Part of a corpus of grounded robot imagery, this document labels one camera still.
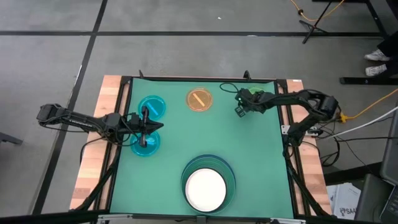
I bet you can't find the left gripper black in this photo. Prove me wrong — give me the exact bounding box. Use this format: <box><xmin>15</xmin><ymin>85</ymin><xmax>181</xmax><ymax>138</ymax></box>
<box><xmin>126</xmin><ymin>106</ymin><xmax>164</xmax><ymax>148</ymax></box>

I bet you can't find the small green translucent plate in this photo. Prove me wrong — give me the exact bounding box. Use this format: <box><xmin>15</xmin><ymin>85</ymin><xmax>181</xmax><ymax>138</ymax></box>
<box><xmin>247</xmin><ymin>86</ymin><xmax>267</xmax><ymax>95</ymax></box>

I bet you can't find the small cyan translucent plate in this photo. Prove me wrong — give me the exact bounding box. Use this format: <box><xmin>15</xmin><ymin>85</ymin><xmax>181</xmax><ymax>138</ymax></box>
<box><xmin>137</xmin><ymin>95</ymin><xmax>167</xmax><ymax>121</ymax></box>
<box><xmin>129</xmin><ymin>129</ymin><xmax>162</xmax><ymax>157</ymax></box>

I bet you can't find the small orange translucent plate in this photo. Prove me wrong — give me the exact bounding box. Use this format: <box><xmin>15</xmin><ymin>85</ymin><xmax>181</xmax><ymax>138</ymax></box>
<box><xmin>185</xmin><ymin>87</ymin><xmax>214</xmax><ymax>113</ymax></box>

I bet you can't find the white plastic plate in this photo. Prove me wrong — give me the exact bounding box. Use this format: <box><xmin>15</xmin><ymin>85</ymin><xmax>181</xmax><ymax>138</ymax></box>
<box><xmin>185</xmin><ymin>167</ymin><xmax>227</xmax><ymax>213</ymax></box>

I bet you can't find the large green plastic plate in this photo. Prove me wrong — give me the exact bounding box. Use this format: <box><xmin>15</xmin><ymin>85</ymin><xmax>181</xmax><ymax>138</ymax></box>
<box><xmin>180</xmin><ymin>155</ymin><xmax>236</xmax><ymax>215</ymax></box>

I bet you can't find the grey power strip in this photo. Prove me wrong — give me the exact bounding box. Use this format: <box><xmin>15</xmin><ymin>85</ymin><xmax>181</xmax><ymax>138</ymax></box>
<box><xmin>306</xmin><ymin>126</ymin><xmax>325</xmax><ymax>138</ymax></box>

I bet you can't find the green table mat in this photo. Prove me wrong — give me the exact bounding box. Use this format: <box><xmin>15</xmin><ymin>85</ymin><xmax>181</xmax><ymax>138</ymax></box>
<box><xmin>109</xmin><ymin>77</ymin><xmax>295</xmax><ymax>218</ymax></box>

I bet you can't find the black tripod stand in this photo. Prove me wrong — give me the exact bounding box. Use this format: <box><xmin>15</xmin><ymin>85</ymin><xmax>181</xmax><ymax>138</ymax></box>
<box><xmin>298</xmin><ymin>1</ymin><xmax>333</xmax><ymax>44</ymax></box>

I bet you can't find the black desk foot bar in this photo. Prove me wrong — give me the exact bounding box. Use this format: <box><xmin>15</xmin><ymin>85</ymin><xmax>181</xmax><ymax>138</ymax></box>
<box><xmin>339</xmin><ymin>77</ymin><xmax>398</xmax><ymax>85</ymax></box>

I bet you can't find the white printed booklet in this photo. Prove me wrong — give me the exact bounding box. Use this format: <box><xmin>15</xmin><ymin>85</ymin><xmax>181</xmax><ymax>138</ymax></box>
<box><xmin>326</xmin><ymin>182</ymin><xmax>362</xmax><ymax>220</ymax></box>

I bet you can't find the black floor beam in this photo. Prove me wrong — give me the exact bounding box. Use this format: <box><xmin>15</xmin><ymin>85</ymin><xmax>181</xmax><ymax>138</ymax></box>
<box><xmin>0</xmin><ymin>210</ymin><xmax>110</xmax><ymax>224</ymax></box>

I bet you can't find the grey stand foot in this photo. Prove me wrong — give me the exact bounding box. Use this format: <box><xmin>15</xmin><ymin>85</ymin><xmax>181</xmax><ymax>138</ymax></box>
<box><xmin>0</xmin><ymin>132</ymin><xmax>24</xmax><ymax>146</ymax></box>

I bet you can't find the grey monitor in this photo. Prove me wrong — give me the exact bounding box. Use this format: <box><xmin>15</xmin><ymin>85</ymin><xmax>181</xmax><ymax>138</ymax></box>
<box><xmin>379</xmin><ymin>108</ymin><xmax>398</xmax><ymax>187</ymax></box>

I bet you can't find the person's leg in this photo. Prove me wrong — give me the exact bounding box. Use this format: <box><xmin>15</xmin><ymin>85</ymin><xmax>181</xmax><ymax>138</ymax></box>
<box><xmin>376</xmin><ymin>29</ymin><xmax>398</xmax><ymax>78</ymax></box>

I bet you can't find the black metal table frame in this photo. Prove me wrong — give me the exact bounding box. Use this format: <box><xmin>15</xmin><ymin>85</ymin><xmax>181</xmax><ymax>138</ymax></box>
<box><xmin>70</xmin><ymin>70</ymin><xmax>333</xmax><ymax>224</ymax></box>

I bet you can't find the yellow extension cable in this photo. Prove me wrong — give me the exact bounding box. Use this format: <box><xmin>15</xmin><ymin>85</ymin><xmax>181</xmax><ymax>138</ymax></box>
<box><xmin>337</xmin><ymin>88</ymin><xmax>398</xmax><ymax>123</ymax></box>
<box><xmin>290</xmin><ymin>0</ymin><xmax>346</xmax><ymax>22</ymax></box>

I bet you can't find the white cable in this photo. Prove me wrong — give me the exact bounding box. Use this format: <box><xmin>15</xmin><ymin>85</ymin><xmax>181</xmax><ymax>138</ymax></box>
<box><xmin>323</xmin><ymin>105</ymin><xmax>398</xmax><ymax>141</ymax></box>

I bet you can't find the black power cable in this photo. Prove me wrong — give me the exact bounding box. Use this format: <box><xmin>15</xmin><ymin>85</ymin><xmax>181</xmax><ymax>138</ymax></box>
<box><xmin>310</xmin><ymin>119</ymin><xmax>398</xmax><ymax>167</ymax></box>

